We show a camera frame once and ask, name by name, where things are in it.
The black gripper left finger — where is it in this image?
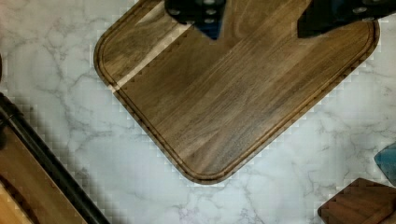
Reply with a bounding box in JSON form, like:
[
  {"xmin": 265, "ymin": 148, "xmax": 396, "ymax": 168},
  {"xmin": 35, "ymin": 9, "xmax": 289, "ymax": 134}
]
[{"xmin": 164, "ymin": 0, "xmax": 227, "ymax": 40}]

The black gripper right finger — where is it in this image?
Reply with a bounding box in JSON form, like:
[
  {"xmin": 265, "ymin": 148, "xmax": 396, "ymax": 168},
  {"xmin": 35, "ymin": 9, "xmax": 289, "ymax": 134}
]
[{"xmin": 297, "ymin": 0, "xmax": 396, "ymax": 38}]

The black metal drawer handle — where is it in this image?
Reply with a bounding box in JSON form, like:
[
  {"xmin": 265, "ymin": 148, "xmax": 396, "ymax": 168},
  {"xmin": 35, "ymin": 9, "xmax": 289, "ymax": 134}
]
[{"xmin": 1, "ymin": 95, "xmax": 110, "ymax": 224}]

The light wooden drawer front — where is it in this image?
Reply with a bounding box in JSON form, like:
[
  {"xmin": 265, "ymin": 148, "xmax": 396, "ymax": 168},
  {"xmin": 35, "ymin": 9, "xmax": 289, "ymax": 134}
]
[{"xmin": 0, "ymin": 126, "xmax": 88, "ymax": 224}]

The dark wooden cutting board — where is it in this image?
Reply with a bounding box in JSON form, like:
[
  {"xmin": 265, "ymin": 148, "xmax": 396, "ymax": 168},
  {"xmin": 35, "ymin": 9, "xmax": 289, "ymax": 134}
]
[{"xmin": 93, "ymin": 0, "xmax": 380, "ymax": 184}]

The blue cloth corner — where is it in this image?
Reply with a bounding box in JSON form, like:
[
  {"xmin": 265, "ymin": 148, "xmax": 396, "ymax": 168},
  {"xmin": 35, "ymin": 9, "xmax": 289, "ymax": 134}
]
[{"xmin": 375, "ymin": 143, "xmax": 396, "ymax": 186}]

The small dark wooden block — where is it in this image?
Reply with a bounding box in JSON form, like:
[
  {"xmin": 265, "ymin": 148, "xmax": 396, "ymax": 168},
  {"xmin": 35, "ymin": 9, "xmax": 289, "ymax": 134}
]
[{"xmin": 318, "ymin": 178, "xmax": 396, "ymax": 224}]

